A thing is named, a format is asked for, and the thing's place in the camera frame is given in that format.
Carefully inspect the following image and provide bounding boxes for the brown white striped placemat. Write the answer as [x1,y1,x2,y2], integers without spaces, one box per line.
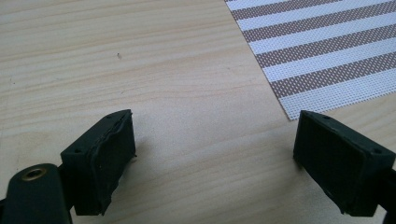
[224,0,396,121]

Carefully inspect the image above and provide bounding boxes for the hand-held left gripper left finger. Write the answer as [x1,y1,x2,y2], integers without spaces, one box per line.
[60,108,137,217]

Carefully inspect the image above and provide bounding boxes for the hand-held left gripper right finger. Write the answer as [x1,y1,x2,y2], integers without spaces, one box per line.
[292,109,396,217]

